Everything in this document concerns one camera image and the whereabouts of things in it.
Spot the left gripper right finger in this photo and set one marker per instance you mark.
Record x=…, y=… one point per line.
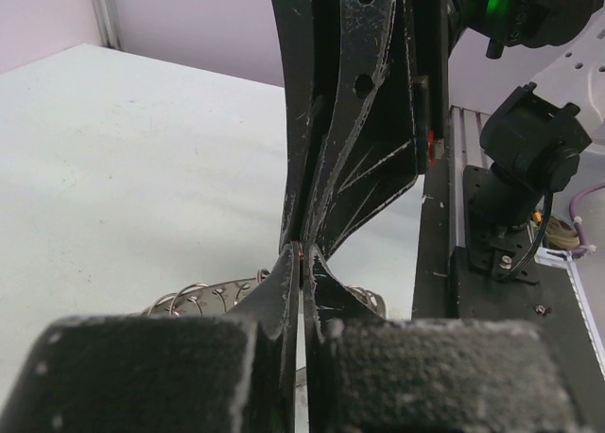
x=369, y=374

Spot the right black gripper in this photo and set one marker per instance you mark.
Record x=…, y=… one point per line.
x=373, y=151

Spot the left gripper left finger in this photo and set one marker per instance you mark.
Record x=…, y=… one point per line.
x=233, y=372

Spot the metal disc keyring holder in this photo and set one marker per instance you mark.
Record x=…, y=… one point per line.
x=206, y=300

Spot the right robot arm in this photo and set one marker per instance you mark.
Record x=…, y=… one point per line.
x=534, y=138

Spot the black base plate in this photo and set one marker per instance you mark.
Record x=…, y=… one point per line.
x=444, y=288

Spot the left aluminium frame post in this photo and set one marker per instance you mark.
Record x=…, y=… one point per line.
x=106, y=16

